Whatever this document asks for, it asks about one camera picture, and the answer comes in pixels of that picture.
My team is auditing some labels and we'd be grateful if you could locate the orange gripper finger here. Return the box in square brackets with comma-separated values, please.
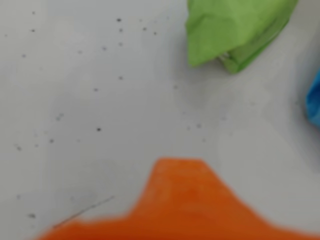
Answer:
[197, 158, 320, 240]
[34, 157, 200, 240]

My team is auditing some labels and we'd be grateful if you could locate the blue paper rubbish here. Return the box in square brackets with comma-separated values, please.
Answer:
[305, 68, 320, 128]

